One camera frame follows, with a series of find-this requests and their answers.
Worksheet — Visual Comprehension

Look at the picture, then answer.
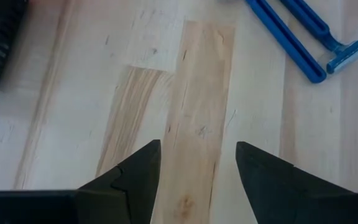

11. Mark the blue disposable razor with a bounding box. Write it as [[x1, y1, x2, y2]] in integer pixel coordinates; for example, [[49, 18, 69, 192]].
[[219, 0, 328, 85], [279, 0, 358, 75]]

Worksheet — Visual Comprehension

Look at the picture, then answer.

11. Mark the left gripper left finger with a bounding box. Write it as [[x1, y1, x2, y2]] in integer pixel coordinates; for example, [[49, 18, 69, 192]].
[[75, 139, 162, 224]]

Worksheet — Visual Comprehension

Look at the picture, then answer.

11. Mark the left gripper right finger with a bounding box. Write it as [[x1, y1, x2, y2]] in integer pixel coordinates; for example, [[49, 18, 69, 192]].
[[235, 141, 358, 224]]

